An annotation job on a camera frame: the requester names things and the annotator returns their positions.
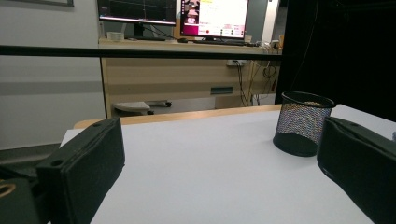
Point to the bright-screen computer monitor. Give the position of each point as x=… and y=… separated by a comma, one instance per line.
x=218, y=15

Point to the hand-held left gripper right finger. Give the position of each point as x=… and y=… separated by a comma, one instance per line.
x=361, y=168

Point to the white power strip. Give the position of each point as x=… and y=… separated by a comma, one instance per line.
x=236, y=62

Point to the black keyboard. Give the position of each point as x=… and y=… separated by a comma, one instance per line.
x=218, y=42

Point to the light wooden desk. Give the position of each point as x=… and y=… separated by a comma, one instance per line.
x=171, y=74

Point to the dark-screen computer monitor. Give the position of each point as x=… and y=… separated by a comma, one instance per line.
x=137, y=9

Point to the black computer mouse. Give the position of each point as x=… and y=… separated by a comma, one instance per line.
x=182, y=40

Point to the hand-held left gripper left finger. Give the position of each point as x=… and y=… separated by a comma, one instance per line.
x=84, y=168

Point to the roll of clear tape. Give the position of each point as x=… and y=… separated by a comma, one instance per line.
x=115, y=36

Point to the black mesh pen holder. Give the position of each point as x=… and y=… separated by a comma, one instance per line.
x=299, y=124

